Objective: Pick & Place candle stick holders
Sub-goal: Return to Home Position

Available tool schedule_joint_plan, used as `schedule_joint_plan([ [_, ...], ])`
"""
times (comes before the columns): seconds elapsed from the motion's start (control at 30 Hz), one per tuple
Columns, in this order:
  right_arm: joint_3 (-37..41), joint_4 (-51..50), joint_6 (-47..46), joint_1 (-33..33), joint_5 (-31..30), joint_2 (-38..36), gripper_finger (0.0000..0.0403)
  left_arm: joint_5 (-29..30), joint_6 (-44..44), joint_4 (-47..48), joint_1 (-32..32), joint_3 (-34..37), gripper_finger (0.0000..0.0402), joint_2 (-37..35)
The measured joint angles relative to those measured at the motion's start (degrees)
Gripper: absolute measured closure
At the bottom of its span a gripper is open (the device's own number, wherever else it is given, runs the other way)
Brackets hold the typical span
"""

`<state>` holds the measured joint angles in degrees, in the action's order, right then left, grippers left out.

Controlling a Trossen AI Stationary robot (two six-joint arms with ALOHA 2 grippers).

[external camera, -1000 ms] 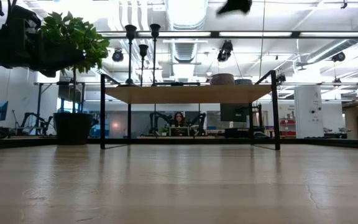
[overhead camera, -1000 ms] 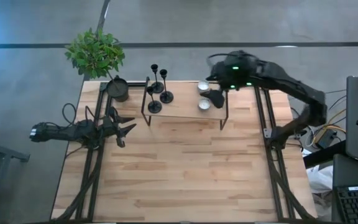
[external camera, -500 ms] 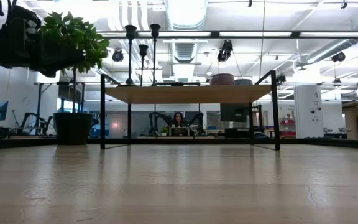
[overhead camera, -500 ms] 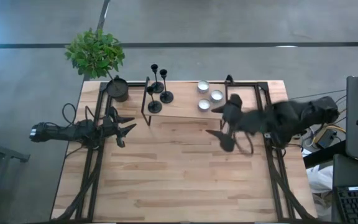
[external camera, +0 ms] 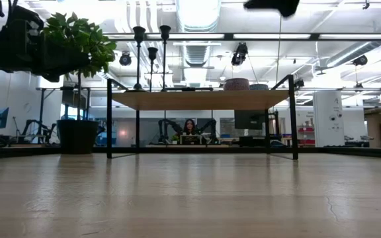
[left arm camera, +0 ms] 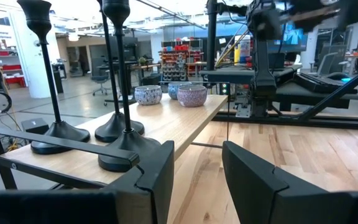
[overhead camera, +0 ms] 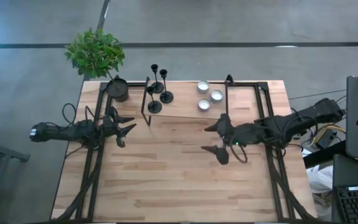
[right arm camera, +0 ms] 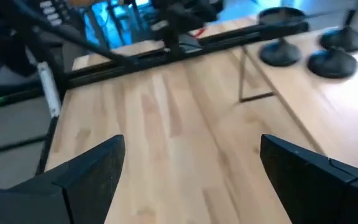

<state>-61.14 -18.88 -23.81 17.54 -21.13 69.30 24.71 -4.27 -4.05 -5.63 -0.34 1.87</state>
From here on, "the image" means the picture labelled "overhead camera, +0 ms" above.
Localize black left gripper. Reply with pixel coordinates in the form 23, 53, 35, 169
99, 106, 137, 149

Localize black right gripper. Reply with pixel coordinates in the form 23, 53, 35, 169
200, 113, 263, 166

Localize purple patterned candle tin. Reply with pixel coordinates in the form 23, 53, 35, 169
197, 98, 211, 113

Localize blue patterned candle tin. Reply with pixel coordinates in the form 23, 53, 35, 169
210, 89, 224, 104

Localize tall black metal candlestick holder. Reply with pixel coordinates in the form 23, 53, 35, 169
159, 68, 175, 105

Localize green potted plant black pot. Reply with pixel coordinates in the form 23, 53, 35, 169
64, 27, 130, 103

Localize black power brick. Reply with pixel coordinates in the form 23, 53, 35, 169
316, 128, 337, 149

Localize white plastic bag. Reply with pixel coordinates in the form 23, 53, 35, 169
301, 148, 335, 220

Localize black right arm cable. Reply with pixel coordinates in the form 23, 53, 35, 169
229, 143, 249, 164

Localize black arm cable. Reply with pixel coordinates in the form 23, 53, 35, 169
62, 103, 78, 126
229, 143, 249, 164

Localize wooden shelf black metal frame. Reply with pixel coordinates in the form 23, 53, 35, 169
140, 76, 229, 128

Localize black metal rig frame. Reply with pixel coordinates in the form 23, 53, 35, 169
53, 80, 316, 223

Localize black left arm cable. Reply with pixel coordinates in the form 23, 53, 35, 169
62, 103, 78, 126

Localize grey floor cable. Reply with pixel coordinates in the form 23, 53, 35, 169
289, 89, 347, 101

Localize yellow cable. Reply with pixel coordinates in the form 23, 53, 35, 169
309, 124, 347, 147

